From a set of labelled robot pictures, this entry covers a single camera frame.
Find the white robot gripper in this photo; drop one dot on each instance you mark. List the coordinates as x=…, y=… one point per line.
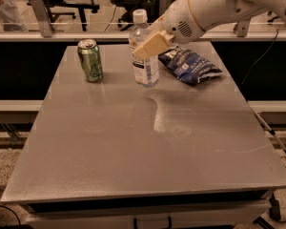
x=177, y=23

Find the clear plastic water bottle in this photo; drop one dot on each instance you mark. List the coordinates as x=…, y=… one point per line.
x=145, y=69

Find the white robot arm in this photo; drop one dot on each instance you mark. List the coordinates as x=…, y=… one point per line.
x=217, y=12

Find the blue chip bag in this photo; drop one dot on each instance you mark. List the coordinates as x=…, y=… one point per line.
x=188, y=66

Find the black office chair middle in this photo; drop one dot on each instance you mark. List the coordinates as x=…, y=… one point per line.
x=139, y=0

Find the green soda can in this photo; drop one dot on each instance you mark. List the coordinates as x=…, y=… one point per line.
x=90, y=59

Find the person in light clothes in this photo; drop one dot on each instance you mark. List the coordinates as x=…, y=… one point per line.
x=10, y=18

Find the metal tripod leg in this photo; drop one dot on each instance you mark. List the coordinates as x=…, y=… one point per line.
x=270, y=130

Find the middle metal railing post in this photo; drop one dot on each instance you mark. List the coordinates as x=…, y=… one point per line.
x=163, y=5

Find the metal railing post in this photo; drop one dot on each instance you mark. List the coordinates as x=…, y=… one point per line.
x=163, y=5
x=42, y=17
x=241, y=28

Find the right metal railing post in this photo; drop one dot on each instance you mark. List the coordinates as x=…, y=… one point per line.
x=241, y=28

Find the left metal railing post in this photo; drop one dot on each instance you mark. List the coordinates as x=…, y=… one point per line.
x=42, y=17

